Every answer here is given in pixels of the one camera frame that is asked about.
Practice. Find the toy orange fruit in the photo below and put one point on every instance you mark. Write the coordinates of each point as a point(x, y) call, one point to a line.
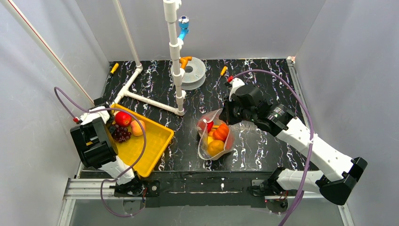
point(215, 147)

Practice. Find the purple toy grapes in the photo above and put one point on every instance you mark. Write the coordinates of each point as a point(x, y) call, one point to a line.
point(120, 134)

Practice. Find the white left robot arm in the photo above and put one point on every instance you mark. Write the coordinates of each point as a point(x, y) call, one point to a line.
point(96, 147)

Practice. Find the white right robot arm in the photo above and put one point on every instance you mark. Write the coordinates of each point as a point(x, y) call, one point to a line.
point(337, 173)

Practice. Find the yellow plastic tray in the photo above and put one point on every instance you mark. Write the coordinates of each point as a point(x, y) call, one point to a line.
point(158, 138)

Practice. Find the toy peach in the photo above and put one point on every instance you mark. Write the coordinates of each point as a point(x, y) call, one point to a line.
point(138, 128)

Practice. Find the blue overhead camera mount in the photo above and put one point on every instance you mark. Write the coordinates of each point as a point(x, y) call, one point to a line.
point(183, 23)

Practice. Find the grey filament spool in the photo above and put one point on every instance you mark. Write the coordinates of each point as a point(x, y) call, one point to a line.
point(195, 74)

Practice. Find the aluminium frame rail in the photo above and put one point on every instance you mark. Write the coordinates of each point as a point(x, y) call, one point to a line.
point(327, 171)

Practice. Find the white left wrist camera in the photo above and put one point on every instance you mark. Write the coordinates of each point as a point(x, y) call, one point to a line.
point(97, 112)

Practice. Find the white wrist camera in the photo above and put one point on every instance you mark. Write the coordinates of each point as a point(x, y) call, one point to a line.
point(97, 112)
point(234, 84)

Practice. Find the yellow screwdriver right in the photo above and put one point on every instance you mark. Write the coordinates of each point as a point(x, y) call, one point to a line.
point(222, 74)

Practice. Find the orange toy pumpkin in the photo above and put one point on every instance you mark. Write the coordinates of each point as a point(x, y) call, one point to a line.
point(221, 132)

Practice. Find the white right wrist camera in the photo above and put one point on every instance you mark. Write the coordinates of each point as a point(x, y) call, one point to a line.
point(234, 84)

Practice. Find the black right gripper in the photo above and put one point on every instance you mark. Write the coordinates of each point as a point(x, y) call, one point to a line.
point(228, 113)

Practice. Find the clear polka dot zip bag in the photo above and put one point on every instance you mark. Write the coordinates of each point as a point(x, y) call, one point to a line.
point(204, 139)

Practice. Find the orange clamp handle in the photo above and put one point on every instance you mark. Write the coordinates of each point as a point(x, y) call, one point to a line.
point(184, 61)

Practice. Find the red toy apple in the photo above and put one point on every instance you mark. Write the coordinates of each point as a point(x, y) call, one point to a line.
point(122, 119)

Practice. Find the white pvc pipe stand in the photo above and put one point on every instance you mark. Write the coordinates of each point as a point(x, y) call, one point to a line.
point(170, 12)

